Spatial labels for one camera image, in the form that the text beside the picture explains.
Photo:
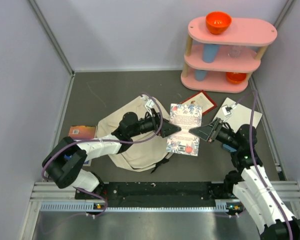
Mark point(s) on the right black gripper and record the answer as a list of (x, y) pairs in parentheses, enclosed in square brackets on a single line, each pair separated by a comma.
[(206, 132)]

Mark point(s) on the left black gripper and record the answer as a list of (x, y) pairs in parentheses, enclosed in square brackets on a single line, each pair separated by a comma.
[(168, 128)]

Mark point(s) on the floral pink white book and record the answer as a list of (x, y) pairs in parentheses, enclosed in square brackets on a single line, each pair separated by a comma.
[(185, 116)]

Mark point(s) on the red cover book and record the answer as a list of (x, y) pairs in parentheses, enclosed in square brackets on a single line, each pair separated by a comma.
[(201, 99)]

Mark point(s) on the cream canvas student backpack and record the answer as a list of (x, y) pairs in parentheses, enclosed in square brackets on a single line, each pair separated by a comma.
[(139, 157)]

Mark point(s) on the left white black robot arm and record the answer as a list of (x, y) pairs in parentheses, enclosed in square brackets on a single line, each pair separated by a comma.
[(64, 164)]

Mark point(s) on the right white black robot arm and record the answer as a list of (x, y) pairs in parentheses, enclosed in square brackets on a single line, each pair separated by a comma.
[(250, 183)]

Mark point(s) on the small blue notebook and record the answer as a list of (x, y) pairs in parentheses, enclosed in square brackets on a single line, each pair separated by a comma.
[(228, 148)]

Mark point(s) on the white square notebook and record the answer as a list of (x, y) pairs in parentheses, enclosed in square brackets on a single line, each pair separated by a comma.
[(241, 114)]

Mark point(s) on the blue cup on bottom shelf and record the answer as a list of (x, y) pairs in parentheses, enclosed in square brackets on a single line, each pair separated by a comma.
[(200, 75)]

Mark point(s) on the blue cup on shelf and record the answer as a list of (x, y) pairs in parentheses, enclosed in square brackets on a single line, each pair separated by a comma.
[(200, 75), (209, 52)]

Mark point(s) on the orange bowl on bottom shelf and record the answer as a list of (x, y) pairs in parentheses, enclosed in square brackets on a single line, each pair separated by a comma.
[(236, 77)]

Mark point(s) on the orange bowl on shelf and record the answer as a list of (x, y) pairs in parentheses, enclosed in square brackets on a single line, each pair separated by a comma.
[(236, 77), (217, 22)]

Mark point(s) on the pink three-tier shelf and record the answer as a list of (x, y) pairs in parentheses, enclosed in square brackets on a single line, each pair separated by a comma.
[(255, 35)]

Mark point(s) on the blue cup on middle shelf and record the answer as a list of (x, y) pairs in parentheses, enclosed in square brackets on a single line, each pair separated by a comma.
[(209, 52)]

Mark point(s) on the clear glass on middle shelf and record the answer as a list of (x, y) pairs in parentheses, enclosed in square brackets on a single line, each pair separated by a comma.
[(234, 51)]

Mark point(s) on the blue orange paperback book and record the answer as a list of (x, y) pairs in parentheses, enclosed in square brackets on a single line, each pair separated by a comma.
[(82, 132)]

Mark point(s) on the orange bowl on top shelf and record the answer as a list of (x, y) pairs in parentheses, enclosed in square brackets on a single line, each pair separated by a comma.
[(217, 22)]

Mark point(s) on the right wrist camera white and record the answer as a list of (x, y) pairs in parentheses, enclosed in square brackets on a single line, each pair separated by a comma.
[(228, 109)]

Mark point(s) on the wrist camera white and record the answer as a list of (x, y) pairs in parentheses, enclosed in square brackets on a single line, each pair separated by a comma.
[(148, 103), (228, 109)]

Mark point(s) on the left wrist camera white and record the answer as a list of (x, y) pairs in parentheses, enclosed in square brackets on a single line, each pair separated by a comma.
[(148, 103)]

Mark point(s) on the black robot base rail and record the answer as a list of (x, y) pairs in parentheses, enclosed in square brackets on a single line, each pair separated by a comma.
[(162, 194)]

